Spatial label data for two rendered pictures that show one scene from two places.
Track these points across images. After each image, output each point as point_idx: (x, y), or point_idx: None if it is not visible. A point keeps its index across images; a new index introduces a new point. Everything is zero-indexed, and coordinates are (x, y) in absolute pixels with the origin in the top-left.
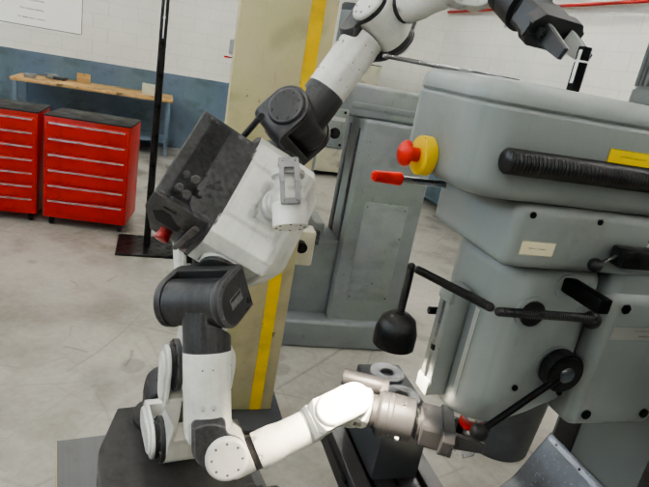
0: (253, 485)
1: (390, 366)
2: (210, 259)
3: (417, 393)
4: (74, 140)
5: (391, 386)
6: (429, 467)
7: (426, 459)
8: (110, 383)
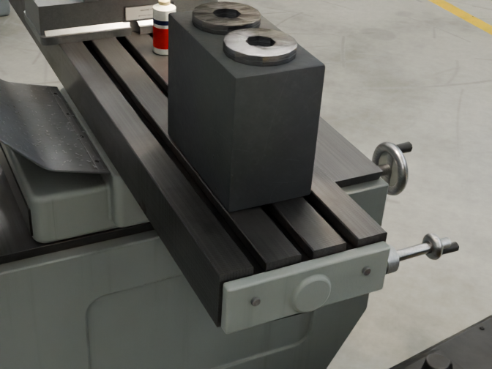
0: (438, 364)
1: (255, 51)
2: None
3: (193, 34)
4: None
5: (247, 22)
6: (139, 151)
7: (143, 162)
8: None
